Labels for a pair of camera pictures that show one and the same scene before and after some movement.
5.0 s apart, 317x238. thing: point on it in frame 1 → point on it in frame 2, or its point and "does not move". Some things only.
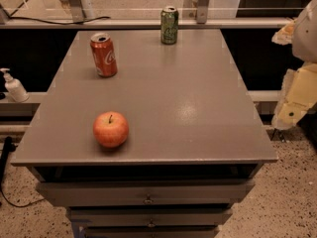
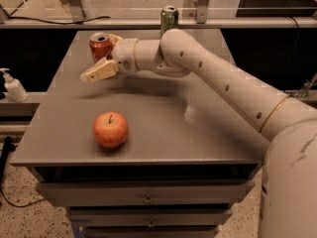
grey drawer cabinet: x=194 y=148 does not move
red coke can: x=104 y=55 does not move
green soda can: x=169 y=19 does not move
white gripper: x=307 y=37 → x=125 y=55
